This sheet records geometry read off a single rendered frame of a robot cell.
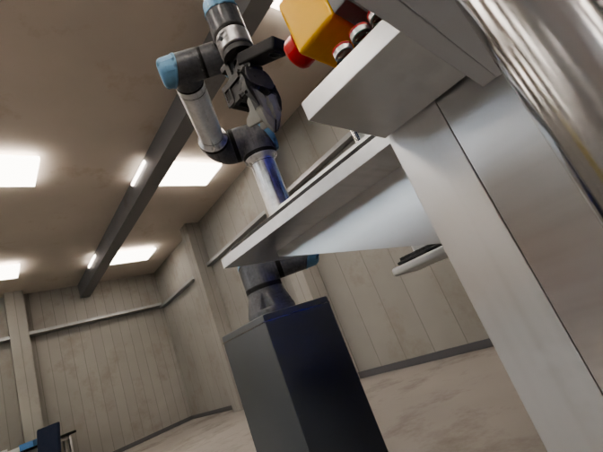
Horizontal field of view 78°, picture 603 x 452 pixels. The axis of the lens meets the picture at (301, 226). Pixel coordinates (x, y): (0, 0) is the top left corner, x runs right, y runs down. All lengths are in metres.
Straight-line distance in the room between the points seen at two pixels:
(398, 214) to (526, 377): 0.26
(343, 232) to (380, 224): 0.07
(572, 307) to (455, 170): 0.16
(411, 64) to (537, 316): 0.25
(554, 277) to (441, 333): 4.01
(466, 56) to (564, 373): 0.28
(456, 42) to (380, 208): 0.30
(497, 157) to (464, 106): 0.06
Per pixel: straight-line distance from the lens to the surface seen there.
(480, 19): 0.20
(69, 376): 9.59
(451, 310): 4.26
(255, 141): 1.28
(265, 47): 0.79
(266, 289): 1.14
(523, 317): 0.41
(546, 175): 0.39
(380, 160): 0.50
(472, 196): 0.41
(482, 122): 0.41
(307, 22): 0.44
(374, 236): 0.57
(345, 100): 0.34
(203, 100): 1.08
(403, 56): 0.33
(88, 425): 9.55
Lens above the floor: 0.69
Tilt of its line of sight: 16 degrees up
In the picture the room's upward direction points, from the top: 22 degrees counter-clockwise
